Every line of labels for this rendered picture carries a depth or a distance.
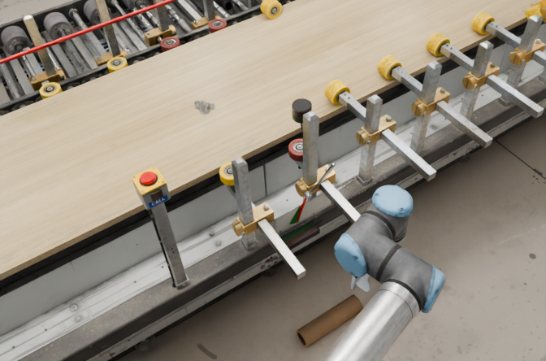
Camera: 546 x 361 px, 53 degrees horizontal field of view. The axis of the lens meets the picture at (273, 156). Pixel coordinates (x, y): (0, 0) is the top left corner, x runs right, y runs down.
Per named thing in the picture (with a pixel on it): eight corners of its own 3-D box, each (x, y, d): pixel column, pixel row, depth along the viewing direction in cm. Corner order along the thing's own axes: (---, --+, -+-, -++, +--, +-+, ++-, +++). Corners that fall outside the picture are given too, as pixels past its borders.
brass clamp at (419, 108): (448, 105, 199) (452, 94, 195) (421, 120, 195) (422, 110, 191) (436, 96, 203) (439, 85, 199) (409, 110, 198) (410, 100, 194)
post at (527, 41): (507, 113, 235) (543, 16, 200) (501, 116, 234) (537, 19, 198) (500, 109, 237) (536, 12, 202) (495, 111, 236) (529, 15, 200)
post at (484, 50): (464, 139, 227) (494, 43, 192) (458, 142, 226) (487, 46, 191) (458, 134, 229) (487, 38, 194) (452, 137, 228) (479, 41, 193)
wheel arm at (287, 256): (305, 276, 169) (305, 269, 166) (296, 281, 168) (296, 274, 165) (235, 184, 194) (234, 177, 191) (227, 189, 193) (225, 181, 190)
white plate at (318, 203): (336, 202, 199) (337, 185, 192) (275, 237, 190) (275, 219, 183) (335, 202, 199) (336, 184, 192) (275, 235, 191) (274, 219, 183)
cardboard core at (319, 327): (364, 305, 239) (306, 342, 229) (362, 314, 245) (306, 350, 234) (352, 291, 243) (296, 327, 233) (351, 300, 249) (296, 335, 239)
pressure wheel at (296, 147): (315, 169, 197) (316, 147, 189) (296, 179, 195) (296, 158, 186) (302, 156, 202) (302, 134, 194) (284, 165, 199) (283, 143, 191)
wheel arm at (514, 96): (542, 115, 193) (545, 107, 190) (535, 119, 192) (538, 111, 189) (439, 44, 222) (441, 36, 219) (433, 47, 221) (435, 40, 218)
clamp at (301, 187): (335, 182, 190) (335, 173, 186) (303, 200, 185) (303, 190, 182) (325, 172, 193) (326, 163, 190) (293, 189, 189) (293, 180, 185)
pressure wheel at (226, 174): (247, 183, 194) (244, 161, 186) (243, 201, 189) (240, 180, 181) (225, 180, 196) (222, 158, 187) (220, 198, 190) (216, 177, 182)
